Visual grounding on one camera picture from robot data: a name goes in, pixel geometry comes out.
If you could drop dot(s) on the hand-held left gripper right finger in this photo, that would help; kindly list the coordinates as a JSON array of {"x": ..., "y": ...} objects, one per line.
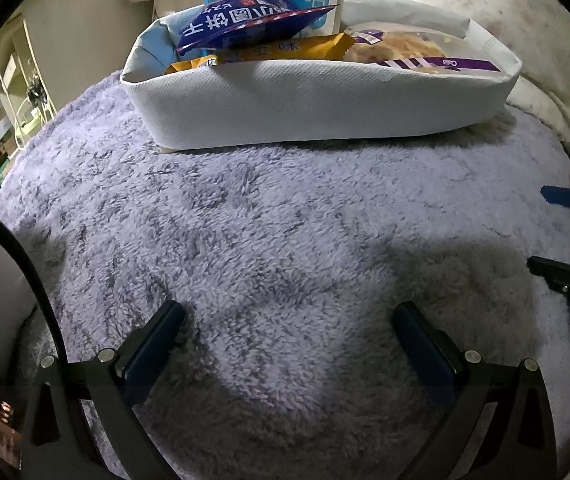
[{"x": 425, "y": 355}]

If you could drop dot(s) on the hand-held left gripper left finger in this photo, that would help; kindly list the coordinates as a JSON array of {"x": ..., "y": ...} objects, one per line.
[{"x": 155, "y": 340}]

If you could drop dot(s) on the white fabric storage basket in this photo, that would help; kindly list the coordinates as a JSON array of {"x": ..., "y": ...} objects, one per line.
[{"x": 315, "y": 105}]

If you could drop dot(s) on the orange biscuit packet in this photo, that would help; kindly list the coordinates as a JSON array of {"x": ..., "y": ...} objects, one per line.
[{"x": 310, "y": 49}]

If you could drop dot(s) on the dark blue snack packet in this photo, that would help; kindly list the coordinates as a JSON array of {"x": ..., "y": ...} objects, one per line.
[{"x": 245, "y": 22}]

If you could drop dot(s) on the purple fluffy blanket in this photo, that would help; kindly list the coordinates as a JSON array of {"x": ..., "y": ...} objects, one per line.
[{"x": 265, "y": 235}]

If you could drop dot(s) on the floral quilt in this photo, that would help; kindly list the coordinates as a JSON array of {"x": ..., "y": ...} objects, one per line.
[{"x": 515, "y": 10}]

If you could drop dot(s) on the purple striped bread package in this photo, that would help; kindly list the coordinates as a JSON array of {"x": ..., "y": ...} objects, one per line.
[{"x": 405, "y": 47}]

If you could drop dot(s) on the white shelf unit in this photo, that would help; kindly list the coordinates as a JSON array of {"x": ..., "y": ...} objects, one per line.
[{"x": 20, "y": 75}]

